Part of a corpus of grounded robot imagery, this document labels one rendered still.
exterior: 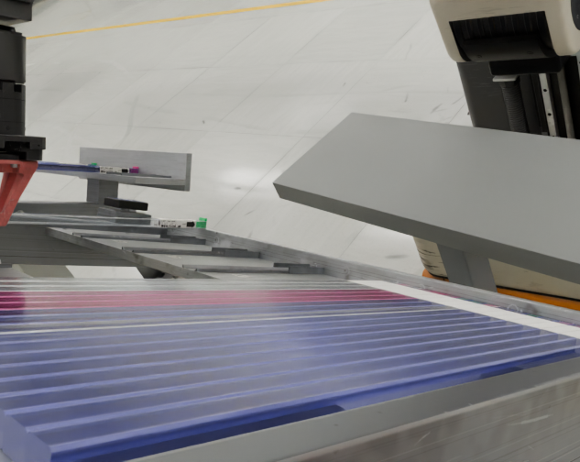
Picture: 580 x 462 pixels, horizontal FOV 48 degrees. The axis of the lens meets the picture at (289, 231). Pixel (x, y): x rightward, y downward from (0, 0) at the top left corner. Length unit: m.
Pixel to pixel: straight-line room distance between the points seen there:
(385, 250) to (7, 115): 1.36
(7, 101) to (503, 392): 0.58
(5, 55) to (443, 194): 0.63
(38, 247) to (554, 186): 0.70
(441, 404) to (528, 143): 0.84
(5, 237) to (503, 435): 0.68
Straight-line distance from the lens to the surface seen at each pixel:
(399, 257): 1.88
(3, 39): 0.75
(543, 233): 0.91
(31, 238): 0.89
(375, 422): 0.24
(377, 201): 1.06
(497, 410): 0.31
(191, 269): 0.64
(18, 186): 0.76
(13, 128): 0.75
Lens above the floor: 1.20
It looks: 34 degrees down
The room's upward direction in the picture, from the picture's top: 27 degrees counter-clockwise
